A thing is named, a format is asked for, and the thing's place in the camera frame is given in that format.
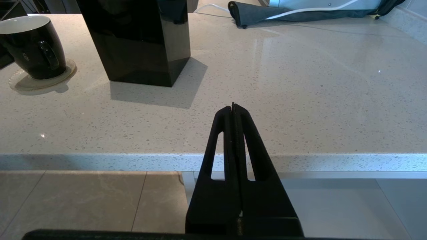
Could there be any silver microwave oven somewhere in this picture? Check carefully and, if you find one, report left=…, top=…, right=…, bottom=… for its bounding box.
left=267, top=0, right=382, bottom=10

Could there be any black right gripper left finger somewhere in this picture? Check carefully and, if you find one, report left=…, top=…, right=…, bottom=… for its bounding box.
left=185, top=106, right=241, bottom=234

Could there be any black tissue box white lid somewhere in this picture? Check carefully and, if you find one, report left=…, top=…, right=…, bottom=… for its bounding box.
left=75, top=0, right=191, bottom=87

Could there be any black mug white inside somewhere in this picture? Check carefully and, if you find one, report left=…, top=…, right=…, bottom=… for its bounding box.
left=0, top=15, right=66, bottom=80

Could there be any round white coaster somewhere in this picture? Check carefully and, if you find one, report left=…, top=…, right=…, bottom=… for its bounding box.
left=7, top=58, right=77, bottom=91

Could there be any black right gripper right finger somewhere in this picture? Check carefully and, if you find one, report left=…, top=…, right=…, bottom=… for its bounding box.
left=234, top=103, right=304, bottom=235

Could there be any white power cable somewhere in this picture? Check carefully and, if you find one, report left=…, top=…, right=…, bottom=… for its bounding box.
left=193, top=0, right=364, bottom=20

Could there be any dark grey folded cloth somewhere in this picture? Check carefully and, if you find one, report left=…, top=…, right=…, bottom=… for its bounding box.
left=228, top=0, right=406, bottom=29

